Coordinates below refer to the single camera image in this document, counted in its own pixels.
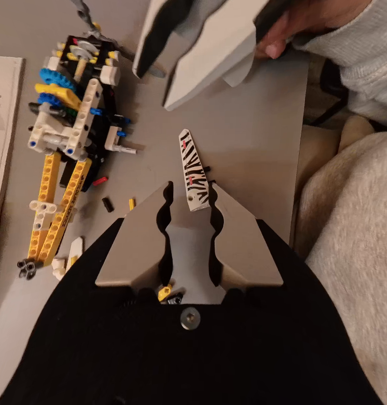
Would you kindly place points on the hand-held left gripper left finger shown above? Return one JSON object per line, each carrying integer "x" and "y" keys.
{"x": 133, "y": 250}

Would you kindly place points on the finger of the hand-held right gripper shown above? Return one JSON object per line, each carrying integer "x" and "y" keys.
{"x": 212, "y": 63}
{"x": 155, "y": 31}

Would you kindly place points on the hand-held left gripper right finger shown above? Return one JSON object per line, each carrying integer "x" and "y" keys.
{"x": 247, "y": 253}

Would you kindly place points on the heap of mixed lego pieces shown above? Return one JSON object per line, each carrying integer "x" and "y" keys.
{"x": 75, "y": 250}

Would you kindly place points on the zebra striped lego panel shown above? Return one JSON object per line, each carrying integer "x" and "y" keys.
{"x": 193, "y": 164}

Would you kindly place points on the person's right forearm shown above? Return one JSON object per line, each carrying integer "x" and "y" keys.
{"x": 364, "y": 63}

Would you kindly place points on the partly built lego model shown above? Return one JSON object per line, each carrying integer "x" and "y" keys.
{"x": 82, "y": 117}

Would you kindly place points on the lego instruction booklet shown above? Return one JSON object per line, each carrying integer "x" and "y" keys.
{"x": 3, "y": 126}

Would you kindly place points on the person's right hand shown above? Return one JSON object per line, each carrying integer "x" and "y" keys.
{"x": 313, "y": 15}

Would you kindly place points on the person's tan trousers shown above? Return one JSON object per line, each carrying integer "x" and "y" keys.
{"x": 317, "y": 148}

